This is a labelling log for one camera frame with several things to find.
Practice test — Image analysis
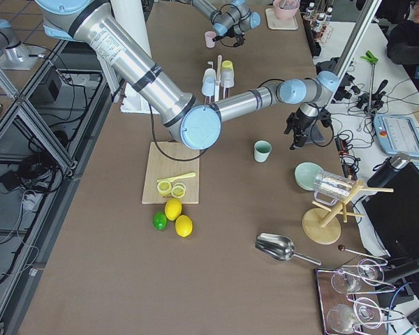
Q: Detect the wooden cutting board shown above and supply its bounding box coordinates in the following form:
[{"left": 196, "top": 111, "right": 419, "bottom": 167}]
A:
[{"left": 142, "top": 142, "right": 200, "bottom": 204}]

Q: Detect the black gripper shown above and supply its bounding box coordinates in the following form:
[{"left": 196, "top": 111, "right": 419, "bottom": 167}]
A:
[
  {"left": 214, "top": 29, "right": 244, "bottom": 47},
  {"left": 284, "top": 111, "right": 323, "bottom": 150}
]

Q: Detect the yellow plastic cup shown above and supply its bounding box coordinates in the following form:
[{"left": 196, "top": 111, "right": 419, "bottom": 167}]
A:
[{"left": 221, "top": 60, "right": 234, "bottom": 71}]

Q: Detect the green bowl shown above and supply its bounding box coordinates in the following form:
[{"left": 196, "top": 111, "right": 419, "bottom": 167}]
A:
[{"left": 294, "top": 162, "right": 323, "bottom": 191}]

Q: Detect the light blue plastic cup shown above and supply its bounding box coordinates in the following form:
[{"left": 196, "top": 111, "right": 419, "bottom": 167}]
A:
[{"left": 201, "top": 76, "right": 216, "bottom": 97}]

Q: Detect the green lime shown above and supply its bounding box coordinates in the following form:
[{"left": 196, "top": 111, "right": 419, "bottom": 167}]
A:
[{"left": 152, "top": 211, "right": 168, "bottom": 231}]

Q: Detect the pink plastic cup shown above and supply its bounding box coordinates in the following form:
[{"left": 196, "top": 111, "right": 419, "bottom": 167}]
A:
[{"left": 204, "top": 31, "right": 216, "bottom": 48}]

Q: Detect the grey plastic cup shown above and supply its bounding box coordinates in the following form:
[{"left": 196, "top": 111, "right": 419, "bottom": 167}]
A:
[{"left": 221, "top": 68, "right": 235, "bottom": 89}]

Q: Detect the lemon slice upper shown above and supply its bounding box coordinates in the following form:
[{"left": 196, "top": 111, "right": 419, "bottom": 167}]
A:
[{"left": 156, "top": 180, "right": 172, "bottom": 196}]

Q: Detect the person in dark clothes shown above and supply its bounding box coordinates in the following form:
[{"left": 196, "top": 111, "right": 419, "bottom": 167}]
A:
[{"left": 387, "top": 1, "right": 419, "bottom": 89}]

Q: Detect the glass pitcher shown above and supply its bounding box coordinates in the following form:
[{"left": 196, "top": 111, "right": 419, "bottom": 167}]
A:
[{"left": 314, "top": 170, "right": 355, "bottom": 206}]

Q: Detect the metal scoop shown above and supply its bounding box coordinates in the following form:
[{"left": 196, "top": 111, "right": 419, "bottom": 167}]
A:
[{"left": 255, "top": 232, "right": 321, "bottom": 266}]

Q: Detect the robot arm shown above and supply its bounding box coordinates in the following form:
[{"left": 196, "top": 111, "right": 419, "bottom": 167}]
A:
[
  {"left": 37, "top": 1, "right": 340, "bottom": 150},
  {"left": 187, "top": 0, "right": 261, "bottom": 47}
]

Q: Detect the yellow plastic knife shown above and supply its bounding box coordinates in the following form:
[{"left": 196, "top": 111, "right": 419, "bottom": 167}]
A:
[{"left": 156, "top": 172, "right": 196, "bottom": 183}]

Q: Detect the wooden mug tree stand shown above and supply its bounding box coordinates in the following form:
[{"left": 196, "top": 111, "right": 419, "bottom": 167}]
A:
[{"left": 302, "top": 180, "right": 394, "bottom": 245}]

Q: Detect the green plastic cup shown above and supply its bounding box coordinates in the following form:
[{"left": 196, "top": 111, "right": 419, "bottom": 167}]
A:
[{"left": 253, "top": 140, "right": 272, "bottom": 163}]

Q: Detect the cream white plastic cup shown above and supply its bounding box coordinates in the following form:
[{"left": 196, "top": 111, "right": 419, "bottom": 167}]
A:
[{"left": 203, "top": 68, "right": 216, "bottom": 82}]

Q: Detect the black monitor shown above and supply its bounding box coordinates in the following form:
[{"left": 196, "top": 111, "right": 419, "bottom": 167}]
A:
[{"left": 362, "top": 163, "right": 419, "bottom": 259}]

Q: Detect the lemon slice lower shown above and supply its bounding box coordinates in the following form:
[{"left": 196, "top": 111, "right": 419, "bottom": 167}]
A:
[{"left": 170, "top": 182, "right": 186, "bottom": 199}]

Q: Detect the pink bowl of ice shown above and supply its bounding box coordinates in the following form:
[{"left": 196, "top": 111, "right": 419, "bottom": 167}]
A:
[{"left": 272, "top": 0, "right": 300, "bottom": 20}]

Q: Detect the lemon slice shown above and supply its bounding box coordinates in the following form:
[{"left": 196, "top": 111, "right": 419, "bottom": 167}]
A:
[
  {"left": 170, "top": 182, "right": 186, "bottom": 199},
  {"left": 156, "top": 180, "right": 172, "bottom": 196}
]

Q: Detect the whole yellow lemon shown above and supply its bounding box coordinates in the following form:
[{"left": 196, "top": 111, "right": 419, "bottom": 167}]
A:
[{"left": 165, "top": 198, "right": 182, "bottom": 221}]

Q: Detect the teach pendant tablet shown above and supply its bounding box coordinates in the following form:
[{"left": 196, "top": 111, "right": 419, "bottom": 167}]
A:
[{"left": 373, "top": 115, "right": 419, "bottom": 159}]

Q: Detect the beige plastic tray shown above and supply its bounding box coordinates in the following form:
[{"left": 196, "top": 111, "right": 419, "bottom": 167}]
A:
[{"left": 265, "top": 8, "right": 298, "bottom": 31}]

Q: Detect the wine glass rack tray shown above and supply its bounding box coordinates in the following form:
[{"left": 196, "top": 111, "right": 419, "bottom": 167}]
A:
[{"left": 315, "top": 258, "right": 405, "bottom": 334}]

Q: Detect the white wire cup holder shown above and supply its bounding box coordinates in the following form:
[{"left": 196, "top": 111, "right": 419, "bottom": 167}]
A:
[{"left": 204, "top": 55, "right": 230, "bottom": 104}]

